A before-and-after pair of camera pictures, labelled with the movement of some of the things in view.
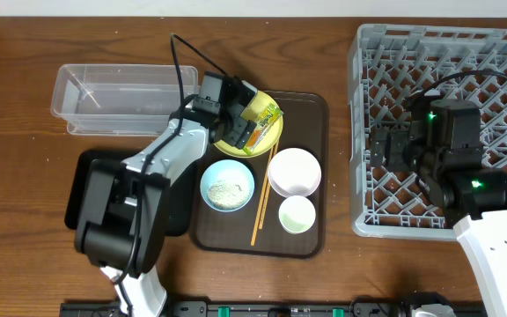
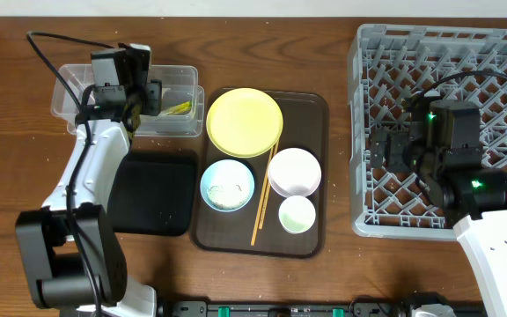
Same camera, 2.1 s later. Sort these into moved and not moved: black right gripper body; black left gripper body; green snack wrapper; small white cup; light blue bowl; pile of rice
Moved: green snack wrapper; black left gripper body
Not moved: black right gripper body; pile of rice; light blue bowl; small white cup
